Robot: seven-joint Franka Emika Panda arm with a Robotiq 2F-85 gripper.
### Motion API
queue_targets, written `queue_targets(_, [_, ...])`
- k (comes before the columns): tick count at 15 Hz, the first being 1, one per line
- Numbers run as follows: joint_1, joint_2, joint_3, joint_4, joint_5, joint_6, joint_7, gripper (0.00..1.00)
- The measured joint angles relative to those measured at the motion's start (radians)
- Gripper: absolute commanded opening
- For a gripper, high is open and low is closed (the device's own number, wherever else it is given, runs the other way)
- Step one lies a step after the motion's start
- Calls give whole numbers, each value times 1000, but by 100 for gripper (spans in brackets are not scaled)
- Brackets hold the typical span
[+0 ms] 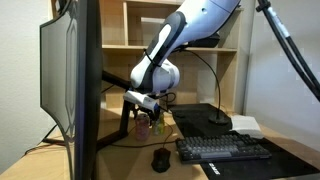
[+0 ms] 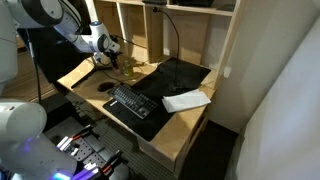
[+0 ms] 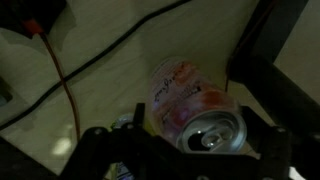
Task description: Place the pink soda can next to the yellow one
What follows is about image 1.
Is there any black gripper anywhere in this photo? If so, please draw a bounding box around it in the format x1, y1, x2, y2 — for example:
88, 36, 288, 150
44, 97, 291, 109
133, 102, 161, 130

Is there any pink soda can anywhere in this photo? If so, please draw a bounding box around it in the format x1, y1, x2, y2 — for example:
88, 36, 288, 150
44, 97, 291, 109
134, 113, 151, 142

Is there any yellow soda can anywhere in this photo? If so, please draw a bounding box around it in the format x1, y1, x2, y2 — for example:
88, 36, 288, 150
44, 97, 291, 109
152, 111, 166, 136

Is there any black angular monitor stand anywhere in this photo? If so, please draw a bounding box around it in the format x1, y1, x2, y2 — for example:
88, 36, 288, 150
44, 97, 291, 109
41, 70, 136, 152

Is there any black computer mouse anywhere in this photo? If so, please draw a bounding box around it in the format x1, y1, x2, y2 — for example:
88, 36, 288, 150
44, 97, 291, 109
150, 147, 172, 174

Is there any black desk mat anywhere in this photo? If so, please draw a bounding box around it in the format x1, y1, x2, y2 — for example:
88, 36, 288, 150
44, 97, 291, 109
166, 103, 320, 180

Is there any curved black computer monitor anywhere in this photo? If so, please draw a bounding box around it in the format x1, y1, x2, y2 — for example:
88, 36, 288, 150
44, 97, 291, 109
39, 0, 103, 180

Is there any light wooden cubby shelf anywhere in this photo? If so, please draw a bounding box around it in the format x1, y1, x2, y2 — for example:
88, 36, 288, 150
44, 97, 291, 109
49, 0, 244, 116

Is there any black gooseneck desk lamp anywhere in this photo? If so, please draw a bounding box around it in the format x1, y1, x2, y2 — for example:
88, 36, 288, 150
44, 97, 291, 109
173, 46, 232, 126

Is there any grey black mechanical keyboard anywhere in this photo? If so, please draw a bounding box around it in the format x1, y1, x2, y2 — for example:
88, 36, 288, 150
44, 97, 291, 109
175, 133, 272, 165

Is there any black zipper pouch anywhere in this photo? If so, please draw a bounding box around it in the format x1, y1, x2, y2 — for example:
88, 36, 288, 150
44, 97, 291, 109
188, 31, 221, 49

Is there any white folded paper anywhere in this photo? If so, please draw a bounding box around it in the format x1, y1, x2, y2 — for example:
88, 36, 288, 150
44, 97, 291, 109
229, 114, 265, 140

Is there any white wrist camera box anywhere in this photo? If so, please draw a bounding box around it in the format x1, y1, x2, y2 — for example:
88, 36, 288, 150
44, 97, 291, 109
122, 90, 161, 113

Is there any black mouse cable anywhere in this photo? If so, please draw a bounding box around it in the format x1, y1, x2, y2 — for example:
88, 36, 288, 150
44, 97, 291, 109
109, 123, 177, 150

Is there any black monitor cable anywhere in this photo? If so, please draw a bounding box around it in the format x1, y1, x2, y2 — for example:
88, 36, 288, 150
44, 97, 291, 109
99, 83, 116, 95

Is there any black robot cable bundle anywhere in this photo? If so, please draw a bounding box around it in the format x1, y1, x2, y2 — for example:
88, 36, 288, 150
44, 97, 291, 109
255, 0, 320, 103

